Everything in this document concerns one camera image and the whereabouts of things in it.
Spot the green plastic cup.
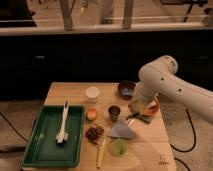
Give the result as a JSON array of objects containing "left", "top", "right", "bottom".
[{"left": 109, "top": 138, "right": 127, "bottom": 157}]

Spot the black cable left floor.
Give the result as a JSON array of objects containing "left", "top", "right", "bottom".
[{"left": 0, "top": 111, "right": 30, "bottom": 144}]

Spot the brown grape bunch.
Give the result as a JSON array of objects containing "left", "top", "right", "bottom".
[{"left": 86, "top": 126, "right": 104, "bottom": 145}]

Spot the grey triangular cloth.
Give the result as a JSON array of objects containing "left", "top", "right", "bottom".
[{"left": 108, "top": 120, "right": 136, "bottom": 139}]

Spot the small metal cup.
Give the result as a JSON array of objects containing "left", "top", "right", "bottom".
[{"left": 108, "top": 105, "right": 121, "bottom": 122}]

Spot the white paper cup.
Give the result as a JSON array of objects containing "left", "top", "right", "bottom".
[{"left": 86, "top": 87, "right": 100, "bottom": 103}]

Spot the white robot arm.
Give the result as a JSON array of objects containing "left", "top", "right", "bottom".
[{"left": 129, "top": 55, "right": 213, "bottom": 125}]

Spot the orange round fruit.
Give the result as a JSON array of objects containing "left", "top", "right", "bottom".
[{"left": 86, "top": 108, "right": 97, "bottom": 121}]

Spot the orange bowl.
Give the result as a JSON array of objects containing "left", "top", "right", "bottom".
[{"left": 144, "top": 99, "right": 160, "bottom": 116}]

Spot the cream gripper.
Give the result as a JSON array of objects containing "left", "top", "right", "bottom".
[{"left": 128, "top": 97, "right": 151, "bottom": 114}]

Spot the dark brown bowl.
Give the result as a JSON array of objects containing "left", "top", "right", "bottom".
[{"left": 117, "top": 80, "right": 136, "bottom": 100}]

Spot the black cable on floor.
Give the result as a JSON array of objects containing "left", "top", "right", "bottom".
[{"left": 169, "top": 108, "right": 198, "bottom": 154}]

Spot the green plastic tray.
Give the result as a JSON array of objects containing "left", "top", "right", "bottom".
[{"left": 22, "top": 105, "right": 85, "bottom": 168}]

